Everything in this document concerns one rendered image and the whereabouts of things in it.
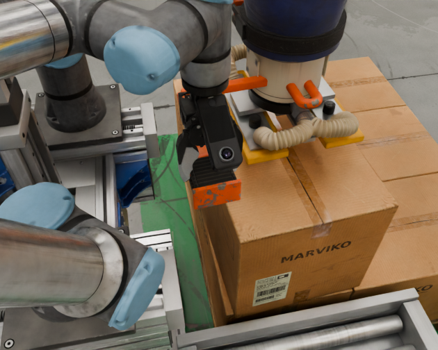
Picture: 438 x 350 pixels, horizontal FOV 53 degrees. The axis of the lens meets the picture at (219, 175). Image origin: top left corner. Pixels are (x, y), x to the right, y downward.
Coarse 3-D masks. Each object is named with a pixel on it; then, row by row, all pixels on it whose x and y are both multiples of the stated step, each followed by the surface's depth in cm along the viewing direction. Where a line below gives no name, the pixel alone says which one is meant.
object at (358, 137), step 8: (328, 104) 105; (336, 104) 109; (312, 112) 108; (320, 112) 107; (328, 112) 106; (336, 112) 107; (352, 136) 102; (360, 136) 102; (328, 144) 100; (336, 144) 101; (344, 144) 102
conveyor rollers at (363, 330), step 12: (348, 324) 126; (360, 324) 125; (372, 324) 125; (384, 324) 125; (396, 324) 125; (288, 336) 124; (300, 336) 123; (312, 336) 123; (324, 336) 123; (336, 336) 123; (348, 336) 123; (360, 336) 124; (372, 336) 124; (240, 348) 121; (252, 348) 120; (264, 348) 120; (276, 348) 120; (288, 348) 121; (300, 348) 121; (312, 348) 122; (396, 348) 121; (408, 348) 120
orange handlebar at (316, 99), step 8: (232, 80) 96; (240, 80) 96; (248, 80) 96; (256, 80) 97; (264, 80) 97; (232, 88) 96; (240, 88) 97; (248, 88) 97; (288, 88) 96; (296, 88) 94; (312, 88) 94; (296, 96) 93; (312, 96) 94; (320, 96) 93; (304, 104) 92; (312, 104) 91; (320, 104) 93; (200, 152) 81
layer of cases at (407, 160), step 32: (352, 64) 215; (352, 96) 198; (384, 96) 198; (384, 128) 183; (416, 128) 183; (384, 160) 170; (416, 160) 170; (416, 192) 159; (416, 224) 149; (384, 256) 141; (416, 256) 141; (224, 288) 133; (352, 288) 134; (384, 288) 136; (416, 288) 141; (224, 320) 135
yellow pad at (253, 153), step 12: (240, 72) 119; (228, 96) 111; (240, 120) 105; (252, 120) 101; (264, 120) 105; (252, 132) 102; (276, 132) 103; (252, 144) 99; (252, 156) 97; (264, 156) 98; (276, 156) 98
